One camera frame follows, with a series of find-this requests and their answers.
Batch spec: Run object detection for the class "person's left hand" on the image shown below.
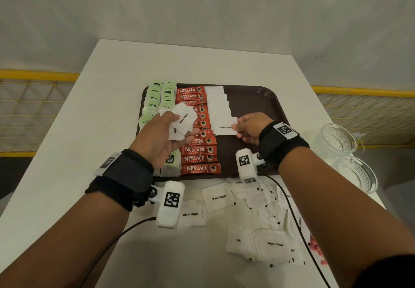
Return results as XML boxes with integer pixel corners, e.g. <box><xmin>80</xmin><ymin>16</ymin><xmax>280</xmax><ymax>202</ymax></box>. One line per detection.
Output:
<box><xmin>128</xmin><ymin>111</ymin><xmax>201</xmax><ymax>171</ymax></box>

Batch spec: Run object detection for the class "person's right hand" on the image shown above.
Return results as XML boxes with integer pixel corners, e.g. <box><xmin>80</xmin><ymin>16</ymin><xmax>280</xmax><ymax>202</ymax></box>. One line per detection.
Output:
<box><xmin>232</xmin><ymin>112</ymin><xmax>275</xmax><ymax>146</ymax></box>

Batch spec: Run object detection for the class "brown tray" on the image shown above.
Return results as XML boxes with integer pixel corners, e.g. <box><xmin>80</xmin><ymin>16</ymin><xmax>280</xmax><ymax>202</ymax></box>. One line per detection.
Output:
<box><xmin>135</xmin><ymin>84</ymin><xmax>290</xmax><ymax>181</ymax></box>

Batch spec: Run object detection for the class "sugar sachet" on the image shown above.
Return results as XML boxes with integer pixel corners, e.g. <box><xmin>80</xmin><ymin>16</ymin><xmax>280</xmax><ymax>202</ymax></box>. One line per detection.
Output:
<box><xmin>214</xmin><ymin>117</ymin><xmax>239</xmax><ymax>136</ymax></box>

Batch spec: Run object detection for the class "row of red Nescafe sachets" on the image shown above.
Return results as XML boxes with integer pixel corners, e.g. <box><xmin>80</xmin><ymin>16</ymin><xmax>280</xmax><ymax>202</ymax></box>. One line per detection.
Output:
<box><xmin>175</xmin><ymin>86</ymin><xmax>222</xmax><ymax>176</ymax></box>

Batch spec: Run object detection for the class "clear patterned glass cup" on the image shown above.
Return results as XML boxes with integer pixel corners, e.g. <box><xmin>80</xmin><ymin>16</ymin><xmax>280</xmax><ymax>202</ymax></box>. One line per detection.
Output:
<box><xmin>334</xmin><ymin>155</ymin><xmax>378</xmax><ymax>194</ymax></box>
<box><xmin>319</xmin><ymin>123</ymin><xmax>357</xmax><ymax>155</ymax></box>

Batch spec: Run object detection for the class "pile of white sugar sachets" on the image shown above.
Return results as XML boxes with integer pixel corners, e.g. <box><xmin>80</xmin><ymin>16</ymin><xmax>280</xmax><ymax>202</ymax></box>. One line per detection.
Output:
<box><xmin>178</xmin><ymin>177</ymin><xmax>307</xmax><ymax>266</ymax></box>

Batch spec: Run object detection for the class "pile of red stirrer sticks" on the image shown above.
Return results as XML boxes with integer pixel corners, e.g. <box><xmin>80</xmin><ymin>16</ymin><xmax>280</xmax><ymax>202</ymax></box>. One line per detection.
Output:
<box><xmin>308</xmin><ymin>234</ymin><xmax>326</xmax><ymax>266</ymax></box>

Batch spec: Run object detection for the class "person's left forearm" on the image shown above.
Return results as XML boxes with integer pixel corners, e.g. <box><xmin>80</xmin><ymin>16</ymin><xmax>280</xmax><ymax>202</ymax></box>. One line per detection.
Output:
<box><xmin>0</xmin><ymin>192</ymin><xmax>130</xmax><ymax>288</ymax></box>

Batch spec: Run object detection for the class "person's right forearm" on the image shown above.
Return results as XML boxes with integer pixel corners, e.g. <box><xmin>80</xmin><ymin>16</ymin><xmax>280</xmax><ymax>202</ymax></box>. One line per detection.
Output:
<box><xmin>278</xmin><ymin>147</ymin><xmax>415</xmax><ymax>288</ymax></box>

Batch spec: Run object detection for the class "person's dark sleeve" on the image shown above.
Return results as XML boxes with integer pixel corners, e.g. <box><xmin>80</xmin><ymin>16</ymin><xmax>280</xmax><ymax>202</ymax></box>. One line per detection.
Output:
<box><xmin>351</xmin><ymin>253</ymin><xmax>415</xmax><ymax>288</ymax></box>

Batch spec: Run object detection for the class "black right wristband with markers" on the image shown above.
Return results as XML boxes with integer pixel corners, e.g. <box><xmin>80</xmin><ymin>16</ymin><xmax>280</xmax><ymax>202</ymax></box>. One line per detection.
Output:
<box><xmin>258</xmin><ymin>121</ymin><xmax>310</xmax><ymax>168</ymax></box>

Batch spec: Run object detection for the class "black wristband with markers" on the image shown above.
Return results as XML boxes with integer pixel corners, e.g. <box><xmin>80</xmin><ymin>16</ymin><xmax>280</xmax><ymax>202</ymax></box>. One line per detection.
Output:
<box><xmin>258</xmin><ymin>121</ymin><xmax>310</xmax><ymax>168</ymax></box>
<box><xmin>85</xmin><ymin>149</ymin><xmax>155</xmax><ymax>212</ymax></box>

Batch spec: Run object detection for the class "black left wristband with markers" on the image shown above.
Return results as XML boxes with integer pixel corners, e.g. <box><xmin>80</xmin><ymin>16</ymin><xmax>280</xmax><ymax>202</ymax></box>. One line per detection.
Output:
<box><xmin>85</xmin><ymin>149</ymin><xmax>155</xmax><ymax>212</ymax></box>

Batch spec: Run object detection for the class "yellow mesh railing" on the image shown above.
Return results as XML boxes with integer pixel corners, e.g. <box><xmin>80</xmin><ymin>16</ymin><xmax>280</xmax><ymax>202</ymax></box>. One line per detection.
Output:
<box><xmin>0</xmin><ymin>69</ymin><xmax>80</xmax><ymax>157</ymax></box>
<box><xmin>311</xmin><ymin>85</ymin><xmax>415</xmax><ymax>149</ymax></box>

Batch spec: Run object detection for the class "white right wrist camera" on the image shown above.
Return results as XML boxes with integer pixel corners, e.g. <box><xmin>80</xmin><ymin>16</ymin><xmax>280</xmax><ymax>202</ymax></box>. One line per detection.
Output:
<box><xmin>235</xmin><ymin>148</ymin><xmax>265</xmax><ymax>185</ymax></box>

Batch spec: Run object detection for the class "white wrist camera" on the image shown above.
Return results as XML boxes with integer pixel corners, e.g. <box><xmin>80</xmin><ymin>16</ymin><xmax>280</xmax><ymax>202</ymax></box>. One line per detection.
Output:
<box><xmin>150</xmin><ymin>180</ymin><xmax>185</xmax><ymax>229</ymax></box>
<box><xmin>235</xmin><ymin>148</ymin><xmax>265</xmax><ymax>185</ymax></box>

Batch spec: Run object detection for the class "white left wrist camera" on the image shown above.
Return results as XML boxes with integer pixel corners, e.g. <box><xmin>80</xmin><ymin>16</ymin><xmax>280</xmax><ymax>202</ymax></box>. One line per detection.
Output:
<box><xmin>150</xmin><ymin>180</ymin><xmax>185</xmax><ymax>229</ymax></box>

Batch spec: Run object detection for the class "black left camera cable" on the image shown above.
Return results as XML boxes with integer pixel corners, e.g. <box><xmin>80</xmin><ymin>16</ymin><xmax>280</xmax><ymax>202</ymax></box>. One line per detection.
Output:
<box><xmin>81</xmin><ymin>217</ymin><xmax>157</xmax><ymax>288</ymax></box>

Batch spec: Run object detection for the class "white cable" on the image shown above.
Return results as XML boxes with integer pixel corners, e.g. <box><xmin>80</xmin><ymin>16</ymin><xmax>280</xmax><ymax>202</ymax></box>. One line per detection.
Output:
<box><xmin>351</xmin><ymin>132</ymin><xmax>365</xmax><ymax>151</ymax></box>

